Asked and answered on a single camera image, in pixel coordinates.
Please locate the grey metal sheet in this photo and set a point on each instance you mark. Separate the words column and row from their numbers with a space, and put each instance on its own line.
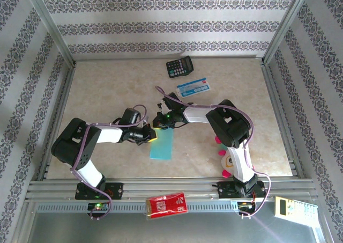
column 107, row 229

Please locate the beige remote control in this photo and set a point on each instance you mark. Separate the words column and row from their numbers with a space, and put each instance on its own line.
column 284, row 208

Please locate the aluminium back rail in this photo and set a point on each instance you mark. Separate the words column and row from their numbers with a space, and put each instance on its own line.
column 120, row 58

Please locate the aluminium side rail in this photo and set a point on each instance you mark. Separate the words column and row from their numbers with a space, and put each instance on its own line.
column 275, row 92
column 65, row 92

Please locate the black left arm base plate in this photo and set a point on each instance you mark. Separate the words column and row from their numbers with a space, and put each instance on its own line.
column 115, row 190

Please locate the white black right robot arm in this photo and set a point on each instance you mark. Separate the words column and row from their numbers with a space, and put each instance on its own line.
column 227, row 122

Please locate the blue white flat packet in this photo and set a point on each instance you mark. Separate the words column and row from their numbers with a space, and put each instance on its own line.
column 194, row 87

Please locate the light blue cloth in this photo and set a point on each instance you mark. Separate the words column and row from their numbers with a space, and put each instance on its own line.
column 162, row 149

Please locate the aluminium frame post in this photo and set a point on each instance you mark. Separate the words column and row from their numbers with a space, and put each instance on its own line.
column 51, row 25
column 287, row 25

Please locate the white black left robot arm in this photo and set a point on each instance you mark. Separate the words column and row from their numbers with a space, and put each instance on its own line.
column 107, row 134

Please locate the white pink plush toy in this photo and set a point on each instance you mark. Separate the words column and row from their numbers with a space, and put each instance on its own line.
column 227, row 161

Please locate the black desk calculator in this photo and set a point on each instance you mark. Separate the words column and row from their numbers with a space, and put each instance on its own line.
column 178, row 67

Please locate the red printed packet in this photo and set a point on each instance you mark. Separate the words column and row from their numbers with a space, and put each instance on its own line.
column 166, row 205

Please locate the aluminium mounting rail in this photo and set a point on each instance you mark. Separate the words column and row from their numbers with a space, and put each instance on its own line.
column 160, row 185

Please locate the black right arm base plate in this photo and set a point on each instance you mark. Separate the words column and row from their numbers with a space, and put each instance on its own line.
column 224, row 191

